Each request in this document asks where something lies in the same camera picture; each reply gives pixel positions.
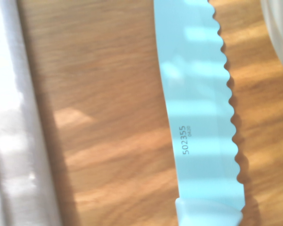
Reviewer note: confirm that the teal plastic serrated knife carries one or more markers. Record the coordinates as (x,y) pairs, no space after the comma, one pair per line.
(198,94)

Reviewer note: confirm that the stainless steel double sink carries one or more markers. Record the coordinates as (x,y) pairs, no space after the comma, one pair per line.
(4,94)

